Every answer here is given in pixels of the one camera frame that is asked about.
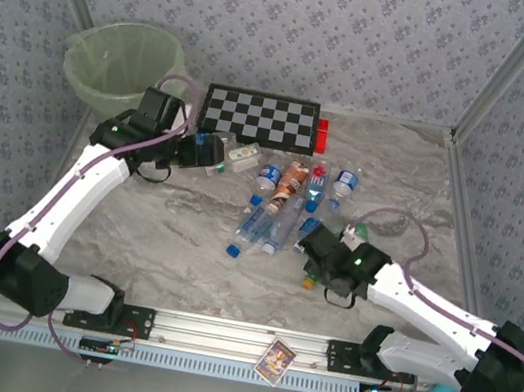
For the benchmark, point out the red plastic box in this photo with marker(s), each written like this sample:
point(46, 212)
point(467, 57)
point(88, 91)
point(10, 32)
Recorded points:
point(322, 135)

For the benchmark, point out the silver metal mesh bin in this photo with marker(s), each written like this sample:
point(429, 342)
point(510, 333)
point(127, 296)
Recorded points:
point(121, 102)

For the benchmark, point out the bottle with yellow cap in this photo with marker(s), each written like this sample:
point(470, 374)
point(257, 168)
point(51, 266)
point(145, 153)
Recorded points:
point(310, 282)

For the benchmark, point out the slim clear bottle blue label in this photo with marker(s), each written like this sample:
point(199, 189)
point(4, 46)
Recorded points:
point(308, 227)

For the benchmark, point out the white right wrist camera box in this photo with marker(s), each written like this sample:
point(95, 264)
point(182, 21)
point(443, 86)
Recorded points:
point(349, 233)

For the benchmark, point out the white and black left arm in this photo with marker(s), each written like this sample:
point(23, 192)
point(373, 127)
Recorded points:
point(54, 220)

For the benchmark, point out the white plastic container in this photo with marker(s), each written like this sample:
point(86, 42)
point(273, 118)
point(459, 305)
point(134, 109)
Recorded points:
point(244, 157)

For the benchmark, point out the small picture card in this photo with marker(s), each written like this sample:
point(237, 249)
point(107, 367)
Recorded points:
point(274, 362)

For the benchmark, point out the black chessboard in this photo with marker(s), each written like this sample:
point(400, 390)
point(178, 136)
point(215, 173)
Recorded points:
point(257, 119)

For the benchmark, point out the clear bottle with green cap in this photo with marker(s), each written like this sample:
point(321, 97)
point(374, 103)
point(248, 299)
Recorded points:
point(361, 231)

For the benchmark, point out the brown coffee drink bottle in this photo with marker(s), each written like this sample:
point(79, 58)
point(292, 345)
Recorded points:
point(290, 183)

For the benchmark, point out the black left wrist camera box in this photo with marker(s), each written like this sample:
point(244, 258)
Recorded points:
point(158, 109)

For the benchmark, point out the aluminium mounting rail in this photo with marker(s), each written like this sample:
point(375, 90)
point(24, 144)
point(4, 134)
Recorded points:
point(227, 334)

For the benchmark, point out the clear bottle light-blue label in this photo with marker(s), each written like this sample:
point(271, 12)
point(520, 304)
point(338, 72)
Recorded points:
point(249, 226)
point(263, 232)

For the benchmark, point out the tall clear bottle white cap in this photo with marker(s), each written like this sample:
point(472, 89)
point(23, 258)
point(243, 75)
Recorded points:
point(286, 220)

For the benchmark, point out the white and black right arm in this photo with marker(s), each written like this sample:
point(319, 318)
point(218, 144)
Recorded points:
point(416, 357)

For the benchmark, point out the aluminium frame side rail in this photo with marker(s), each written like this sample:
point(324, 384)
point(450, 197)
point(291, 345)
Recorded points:
point(458, 157)

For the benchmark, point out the small white bottle green cap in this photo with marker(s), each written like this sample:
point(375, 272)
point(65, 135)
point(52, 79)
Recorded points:
point(215, 170)

